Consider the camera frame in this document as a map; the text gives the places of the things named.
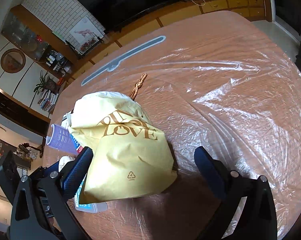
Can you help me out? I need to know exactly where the blue white medicine box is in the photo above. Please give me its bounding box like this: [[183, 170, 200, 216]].
[[61, 112, 108, 213]]

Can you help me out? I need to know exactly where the purple hair roller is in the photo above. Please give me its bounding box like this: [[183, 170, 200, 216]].
[[46, 124, 78, 155]]

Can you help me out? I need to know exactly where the yellow paper bag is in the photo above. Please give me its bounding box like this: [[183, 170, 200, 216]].
[[68, 92, 177, 204]]

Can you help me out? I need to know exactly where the light blue drawstring bag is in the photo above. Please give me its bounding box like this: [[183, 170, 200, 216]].
[[58, 155, 75, 172]]

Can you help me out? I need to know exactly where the stack of books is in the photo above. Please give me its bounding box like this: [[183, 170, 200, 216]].
[[38, 89, 59, 112]]

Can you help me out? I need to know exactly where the potted green plant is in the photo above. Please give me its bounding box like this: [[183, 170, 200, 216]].
[[33, 71, 51, 95]]

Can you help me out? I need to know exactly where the clear plastic table cover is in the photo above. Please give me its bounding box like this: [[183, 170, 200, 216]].
[[52, 59, 301, 239]]

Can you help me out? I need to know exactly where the giraffe picture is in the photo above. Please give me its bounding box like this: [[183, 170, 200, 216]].
[[70, 17, 104, 55]]

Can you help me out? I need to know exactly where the round wall frame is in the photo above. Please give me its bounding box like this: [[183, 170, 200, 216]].
[[0, 48, 26, 74]]

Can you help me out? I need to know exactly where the white cable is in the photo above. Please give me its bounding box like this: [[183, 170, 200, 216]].
[[186, 0, 207, 7]]

